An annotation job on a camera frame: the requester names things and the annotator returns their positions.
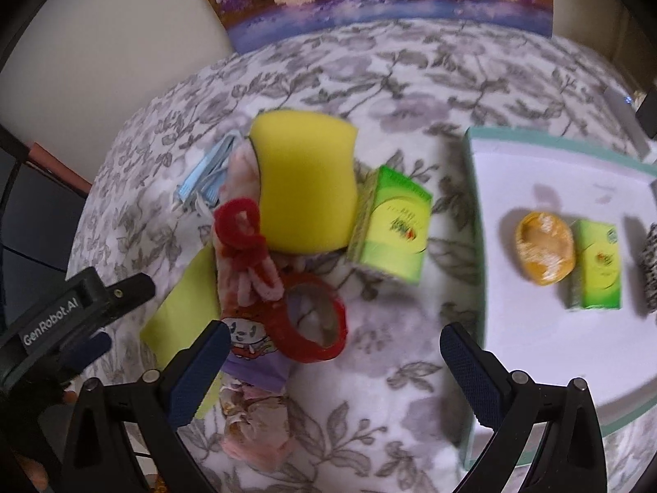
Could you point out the pink fuzzy cloth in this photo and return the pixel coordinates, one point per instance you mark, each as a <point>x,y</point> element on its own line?
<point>256,431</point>

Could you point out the flower painting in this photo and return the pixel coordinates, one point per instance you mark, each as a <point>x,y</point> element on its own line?
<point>359,10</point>

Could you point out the white box teal rim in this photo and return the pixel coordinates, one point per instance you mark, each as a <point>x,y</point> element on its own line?
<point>513,318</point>

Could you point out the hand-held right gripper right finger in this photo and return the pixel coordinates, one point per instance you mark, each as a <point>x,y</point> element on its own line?
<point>469,369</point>

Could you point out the green carton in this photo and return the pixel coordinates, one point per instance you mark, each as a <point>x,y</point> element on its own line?
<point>395,226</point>
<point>598,267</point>

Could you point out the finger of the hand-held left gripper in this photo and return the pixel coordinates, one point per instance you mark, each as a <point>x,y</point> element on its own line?
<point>128,290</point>
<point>90,349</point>

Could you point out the floral grey white blanket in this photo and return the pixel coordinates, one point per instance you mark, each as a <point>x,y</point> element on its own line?
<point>359,87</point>

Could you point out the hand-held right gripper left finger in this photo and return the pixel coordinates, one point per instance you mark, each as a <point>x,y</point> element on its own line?
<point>203,369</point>

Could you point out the yellow green sponge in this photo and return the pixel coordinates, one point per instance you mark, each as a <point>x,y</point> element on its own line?
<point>303,185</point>

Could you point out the orange round packet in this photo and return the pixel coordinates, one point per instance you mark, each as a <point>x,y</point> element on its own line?
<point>544,249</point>

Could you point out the black white spotted item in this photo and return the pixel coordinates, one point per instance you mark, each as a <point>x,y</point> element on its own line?
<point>649,267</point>

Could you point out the black adapter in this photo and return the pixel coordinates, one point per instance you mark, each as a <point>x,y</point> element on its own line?
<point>648,113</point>

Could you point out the small cartoon packet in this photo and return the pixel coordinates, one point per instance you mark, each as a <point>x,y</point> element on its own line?
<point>251,364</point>

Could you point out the dark furniture brown edge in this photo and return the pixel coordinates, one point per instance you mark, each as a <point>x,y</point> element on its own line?
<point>31,205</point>

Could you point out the pink white striped fuzzy sock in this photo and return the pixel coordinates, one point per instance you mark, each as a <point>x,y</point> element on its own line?
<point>262,280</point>

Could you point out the blue face mask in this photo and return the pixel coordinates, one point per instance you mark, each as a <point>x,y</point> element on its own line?
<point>205,174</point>

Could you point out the lime green cloth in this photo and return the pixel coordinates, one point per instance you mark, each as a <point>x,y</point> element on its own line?
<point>185,308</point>

